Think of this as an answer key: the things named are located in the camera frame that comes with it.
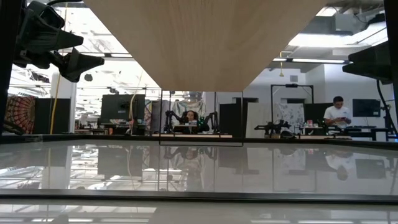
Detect black cabinet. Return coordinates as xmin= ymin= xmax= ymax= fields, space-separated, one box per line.
xmin=34 ymin=98 xmax=72 ymax=135

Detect dark partition panel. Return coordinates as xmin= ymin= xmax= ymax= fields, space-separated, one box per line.
xmin=219 ymin=97 xmax=259 ymax=139

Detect red patterned tapestry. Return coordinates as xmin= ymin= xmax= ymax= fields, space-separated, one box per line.
xmin=4 ymin=95 xmax=37 ymax=135

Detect white glossy table sheet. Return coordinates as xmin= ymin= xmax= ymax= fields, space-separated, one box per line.
xmin=0 ymin=139 xmax=398 ymax=194

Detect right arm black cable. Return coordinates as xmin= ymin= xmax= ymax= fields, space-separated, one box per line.
xmin=375 ymin=80 xmax=398 ymax=135

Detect black background station frame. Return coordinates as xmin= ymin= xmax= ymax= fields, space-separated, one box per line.
xmin=269 ymin=83 xmax=315 ymax=138

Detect person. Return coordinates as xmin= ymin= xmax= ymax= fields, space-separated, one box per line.
xmin=181 ymin=110 xmax=201 ymax=135
xmin=323 ymin=95 xmax=353 ymax=128

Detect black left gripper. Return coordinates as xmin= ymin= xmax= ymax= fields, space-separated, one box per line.
xmin=14 ymin=1 xmax=105 ymax=83

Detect yellow cable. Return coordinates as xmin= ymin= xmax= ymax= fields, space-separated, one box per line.
xmin=49 ymin=73 xmax=63 ymax=135

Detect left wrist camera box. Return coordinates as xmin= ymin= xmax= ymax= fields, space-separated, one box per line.
xmin=36 ymin=1 xmax=66 ymax=30

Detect background wooden table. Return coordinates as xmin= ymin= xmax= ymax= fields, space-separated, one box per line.
xmin=152 ymin=133 xmax=233 ymax=139

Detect large black monitor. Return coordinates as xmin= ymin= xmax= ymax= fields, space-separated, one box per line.
xmin=99 ymin=93 xmax=146 ymax=126

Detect patterned hanging cloth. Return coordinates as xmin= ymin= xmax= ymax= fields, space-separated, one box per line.
xmin=170 ymin=91 xmax=206 ymax=125

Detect white board panel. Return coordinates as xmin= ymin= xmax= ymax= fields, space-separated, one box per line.
xmin=245 ymin=102 xmax=305 ymax=138

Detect wooden shelf black legs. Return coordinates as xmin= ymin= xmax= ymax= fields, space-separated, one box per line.
xmin=82 ymin=0 xmax=328 ymax=147

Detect pale hanging cable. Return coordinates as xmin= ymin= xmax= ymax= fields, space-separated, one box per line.
xmin=129 ymin=73 xmax=143 ymax=135

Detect long ceiling light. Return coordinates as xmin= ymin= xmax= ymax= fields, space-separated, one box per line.
xmin=272 ymin=57 xmax=346 ymax=64

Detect black wall monitor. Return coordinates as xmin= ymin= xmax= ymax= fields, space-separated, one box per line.
xmin=352 ymin=98 xmax=382 ymax=118

